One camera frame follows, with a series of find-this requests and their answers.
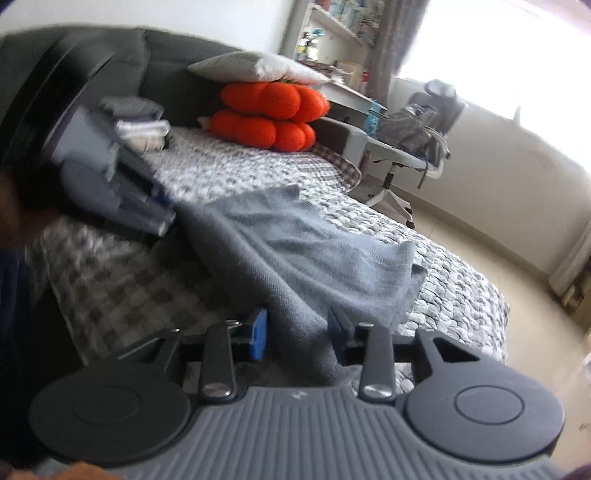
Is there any right beige curtain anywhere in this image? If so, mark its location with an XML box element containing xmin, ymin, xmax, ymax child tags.
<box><xmin>548</xmin><ymin>225</ymin><xmax>591</xmax><ymax>297</ymax></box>

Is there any grey knitted cat sweater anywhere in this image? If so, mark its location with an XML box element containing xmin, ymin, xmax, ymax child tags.
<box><xmin>162</xmin><ymin>185</ymin><xmax>427</xmax><ymax>386</ymax></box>

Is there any stack of folded clothes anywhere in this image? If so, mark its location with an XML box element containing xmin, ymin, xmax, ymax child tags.
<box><xmin>99</xmin><ymin>96</ymin><xmax>171</xmax><ymax>154</ymax></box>

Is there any grey checkered blanket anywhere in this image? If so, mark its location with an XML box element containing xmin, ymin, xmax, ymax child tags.
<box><xmin>311</xmin><ymin>143</ymin><xmax>362</xmax><ymax>191</ymax></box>

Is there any white bookshelf with books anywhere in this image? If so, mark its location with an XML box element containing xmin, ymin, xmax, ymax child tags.
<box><xmin>280</xmin><ymin>1</ymin><xmax>381</xmax><ymax>89</ymax></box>

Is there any left grey curtain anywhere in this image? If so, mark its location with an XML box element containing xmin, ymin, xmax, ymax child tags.
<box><xmin>367</xmin><ymin>0</ymin><xmax>429</xmax><ymax>106</ymax></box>

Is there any grey backpack on chair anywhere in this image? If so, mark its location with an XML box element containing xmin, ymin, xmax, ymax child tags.
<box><xmin>377</xmin><ymin>103</ymin><xmax>441</xmax><ymax>154</ymax></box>

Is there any white office chair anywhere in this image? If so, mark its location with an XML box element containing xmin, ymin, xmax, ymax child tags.
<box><xmin>366</xmin><ymin>80</ymin><xmax>466</xmax><ymax>229</ymax></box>

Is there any white pillow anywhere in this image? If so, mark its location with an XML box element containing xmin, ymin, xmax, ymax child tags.
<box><xmin>187</xmin><ymin>51</ymin><xmax>331</xmax><ymax>85</ymax></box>

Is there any orange pumpkin cushion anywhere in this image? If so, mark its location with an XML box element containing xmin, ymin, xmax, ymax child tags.
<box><xmin>208</xmin><ymin>81</ymin><xmax>329</xmax><ymax>153</ymax></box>

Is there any white desk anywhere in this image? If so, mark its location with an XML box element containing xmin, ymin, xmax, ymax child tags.
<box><xmin>320</xmin><ymin>82</ymin><xmax>388</xmax><ymax>115</ymax></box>

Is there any grey white quilted bedspread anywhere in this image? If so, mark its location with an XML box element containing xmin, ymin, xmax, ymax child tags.
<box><xmin>31</xmin><ymin>128</ymin><xmax>509</xmax><ymax>385</ymax></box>

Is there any grey sofa headboard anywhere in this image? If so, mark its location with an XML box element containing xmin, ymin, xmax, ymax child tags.
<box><xmin>1</xmin><ymin>26</ymin><xmax>368</xmax><ymax>162</ymax></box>

